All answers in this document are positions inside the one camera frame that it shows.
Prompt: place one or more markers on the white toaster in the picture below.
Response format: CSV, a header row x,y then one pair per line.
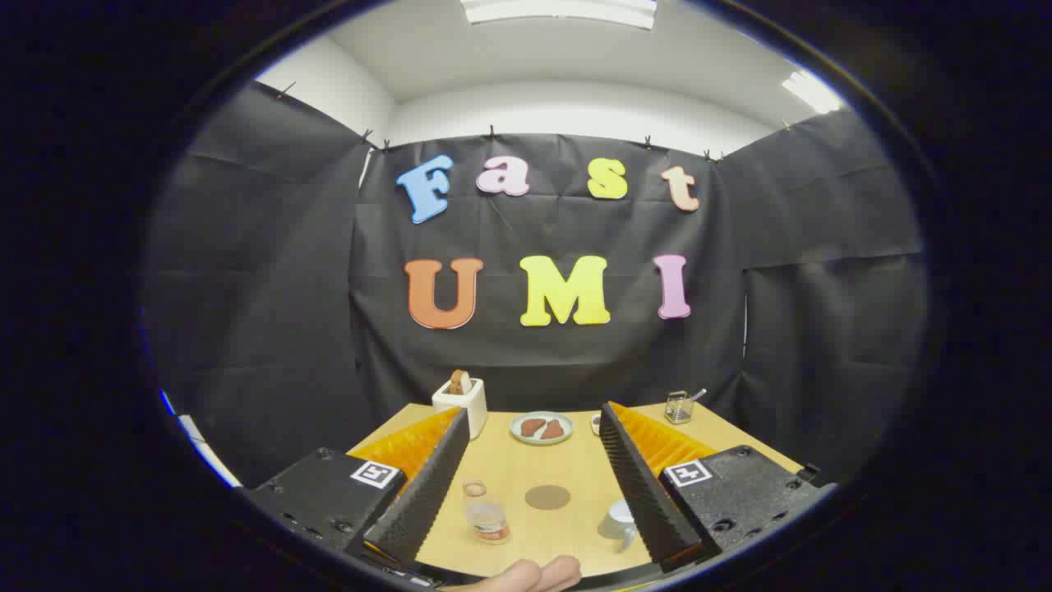
x,y
472,407

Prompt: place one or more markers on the wooden table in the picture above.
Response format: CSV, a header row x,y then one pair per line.
x,y
534,464

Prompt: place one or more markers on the clear plastic bottle red label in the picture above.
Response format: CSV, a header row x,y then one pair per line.
x,y
489,522

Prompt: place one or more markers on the small ceiling light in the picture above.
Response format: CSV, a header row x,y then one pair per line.
x,y
812,90

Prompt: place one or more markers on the long ceiling light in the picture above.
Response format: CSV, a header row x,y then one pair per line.
x,y
559,10

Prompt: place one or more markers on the brown meat piece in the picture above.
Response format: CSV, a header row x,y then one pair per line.
x,y
532,427
554,430

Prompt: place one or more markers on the round brown coaster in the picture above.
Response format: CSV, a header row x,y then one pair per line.
x,y
547,497

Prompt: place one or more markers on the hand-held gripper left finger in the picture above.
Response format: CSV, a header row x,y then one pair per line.
x,y
427,501

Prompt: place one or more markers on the brown bread slice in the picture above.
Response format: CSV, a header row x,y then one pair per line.
x,y
459,382

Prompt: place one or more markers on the black backdrop cloth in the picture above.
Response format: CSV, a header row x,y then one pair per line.
x,y
575,362

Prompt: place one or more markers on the pale green plate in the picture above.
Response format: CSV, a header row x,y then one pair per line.
x,y
542,428

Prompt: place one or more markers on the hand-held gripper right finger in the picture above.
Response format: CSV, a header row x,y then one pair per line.
x,y
641,493

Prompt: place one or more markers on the black table clamp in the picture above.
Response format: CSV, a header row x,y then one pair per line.
x,y
809,474

